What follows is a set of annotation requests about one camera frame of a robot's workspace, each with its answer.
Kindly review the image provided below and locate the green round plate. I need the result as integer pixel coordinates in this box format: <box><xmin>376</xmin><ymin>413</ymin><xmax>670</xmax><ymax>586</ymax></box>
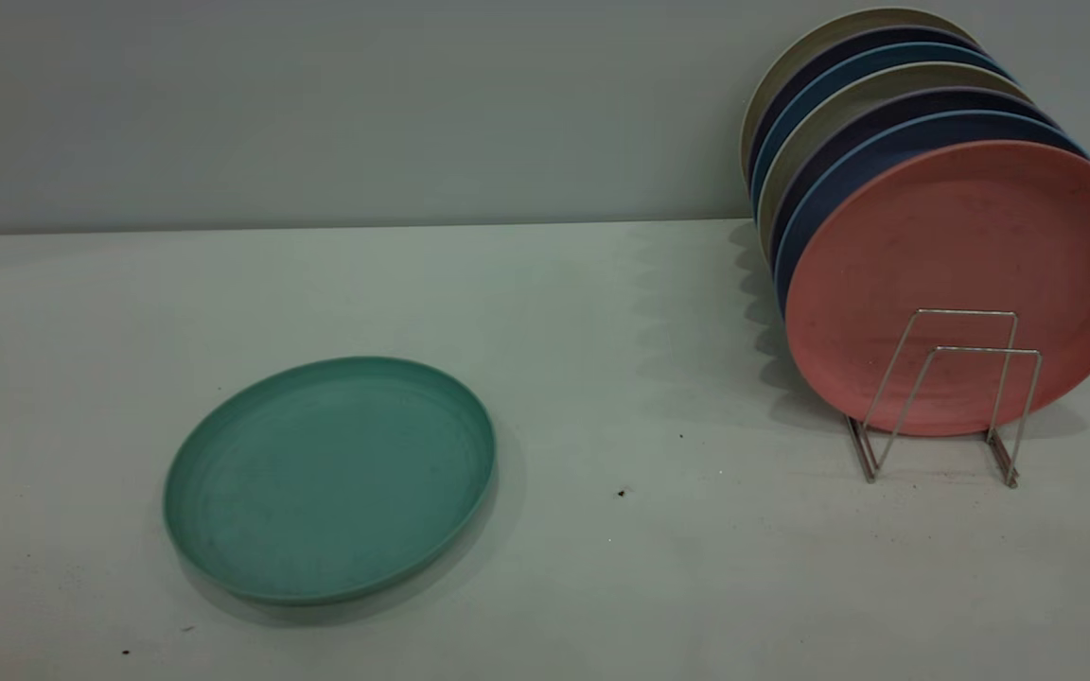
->
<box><xmin>163</xmin><ymin>356</ymin><xmax>498</xmax><ymax>606</ymax></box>

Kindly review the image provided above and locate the navy plate with blue rim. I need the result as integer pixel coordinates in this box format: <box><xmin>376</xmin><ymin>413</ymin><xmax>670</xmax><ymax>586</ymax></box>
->
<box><xmin>775</xmin><ymin>111</ymin><xmax>1090</xmax><ymax>315</ymax></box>

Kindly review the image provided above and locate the beige round plate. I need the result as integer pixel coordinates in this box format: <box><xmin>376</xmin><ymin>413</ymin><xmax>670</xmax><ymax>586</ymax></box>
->
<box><xmin>740</xmin><ymin>8</ymin><xmax>981</xmax><ymax>181</ymax></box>
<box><xmin>758</xmin><ymin>61</ymin><xmax>1034</xmax><ymax>258</ymax></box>

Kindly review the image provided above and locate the dark purple round plate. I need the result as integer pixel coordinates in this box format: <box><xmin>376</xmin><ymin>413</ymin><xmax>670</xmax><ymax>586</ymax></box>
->
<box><xmin>747</xmin><ymin>26</ymin><xmax>987</xmax><ymax>186</ymax></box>
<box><xmin>769</xmin><ymin>87</ymin><xmax>1063</xmax><ymax>275</ymax></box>

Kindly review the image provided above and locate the teal blue round plate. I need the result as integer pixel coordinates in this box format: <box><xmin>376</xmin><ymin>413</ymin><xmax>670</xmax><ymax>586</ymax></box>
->
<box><xmin>752</xmin><ymin>43</ymin><xmax>1015</xmax><ymax>220</ymax></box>

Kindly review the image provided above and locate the pink round plate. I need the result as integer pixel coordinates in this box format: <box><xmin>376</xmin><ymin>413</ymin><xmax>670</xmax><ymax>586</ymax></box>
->
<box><xmin>784</xmin><ymin>140</ymin><xmax>1090</xmax><ymax>438</ymax></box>

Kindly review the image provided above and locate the metal wire plate rack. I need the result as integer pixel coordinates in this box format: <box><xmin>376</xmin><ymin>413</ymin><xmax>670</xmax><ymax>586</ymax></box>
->
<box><xmin>846</xmin><ymin>308</ymin><xmax>1044</xmax><ymax>489</ymax></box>

